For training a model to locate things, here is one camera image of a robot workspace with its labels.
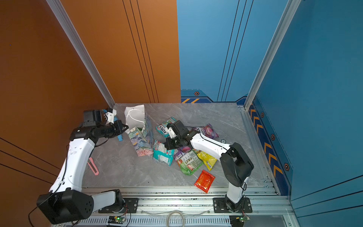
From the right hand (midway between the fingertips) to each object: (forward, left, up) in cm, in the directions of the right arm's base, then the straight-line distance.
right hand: (164, 146), depth 83 cm
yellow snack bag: (-6, -27, -8) cm, 28 cm away
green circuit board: (-34, +22, -13) cm, 43 cm away
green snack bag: (-6, -15, -10) cm, 19 cm away
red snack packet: (-16, -24, -11) cm, 31 cm away
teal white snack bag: (-3, +2, -4) cm, 6 cm away
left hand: (+6, +19, +14) cm, 24 cm away
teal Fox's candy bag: (+19, +4, -9) cm, 21 cm away
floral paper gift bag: (+2, +11, +14) cm, 18 cm away
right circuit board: (-35, -39, -14) cm, 54 cm away
